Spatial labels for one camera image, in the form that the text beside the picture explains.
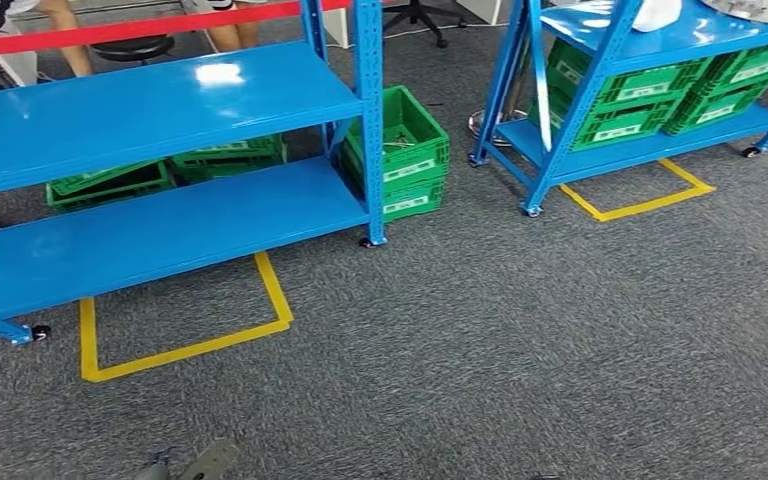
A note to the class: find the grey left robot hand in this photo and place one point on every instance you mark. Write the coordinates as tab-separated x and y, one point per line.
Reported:
215	457

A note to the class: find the red barrier belt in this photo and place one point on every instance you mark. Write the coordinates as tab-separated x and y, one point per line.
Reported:
126	30

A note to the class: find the green plastic crate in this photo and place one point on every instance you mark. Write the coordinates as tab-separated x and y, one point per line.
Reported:
715	112
649	86
112	182
622	129
752	69
417	205
417	159
225	162

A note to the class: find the white desk panel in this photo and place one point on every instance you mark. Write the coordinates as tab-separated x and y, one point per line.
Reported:
336	26

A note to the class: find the grey round plastic part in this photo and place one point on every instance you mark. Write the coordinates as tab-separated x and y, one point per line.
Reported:
762	10

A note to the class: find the black stool chrome base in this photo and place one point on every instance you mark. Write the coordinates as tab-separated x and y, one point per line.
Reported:
132	48

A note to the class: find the dark stanchion chrome base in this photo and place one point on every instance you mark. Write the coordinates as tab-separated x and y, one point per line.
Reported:
510	129

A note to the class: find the black office chair base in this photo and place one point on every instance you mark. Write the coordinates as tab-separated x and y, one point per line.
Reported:
424	16

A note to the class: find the white plastic part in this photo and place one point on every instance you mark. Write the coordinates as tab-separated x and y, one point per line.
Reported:
656	13

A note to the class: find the blue metal shelf rack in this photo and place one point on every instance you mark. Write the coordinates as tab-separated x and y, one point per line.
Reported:
536	192
371	132

